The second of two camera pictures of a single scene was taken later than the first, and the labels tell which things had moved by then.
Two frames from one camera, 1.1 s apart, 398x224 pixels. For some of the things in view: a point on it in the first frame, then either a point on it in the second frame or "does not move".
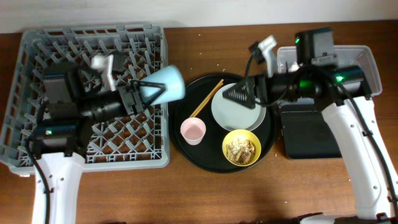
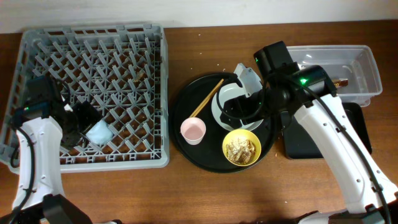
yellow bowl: [241, 147] does not move
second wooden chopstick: [196, 113] does not move
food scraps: [240, 152] does not move
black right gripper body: [264, 92] to [253, 107]
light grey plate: [233, 115] does not move
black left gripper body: [131, 107] to [82, 119]
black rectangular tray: [306, 134] does not move
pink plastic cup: [193, 130] does not move
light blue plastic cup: [173, 78] to [100, 133]
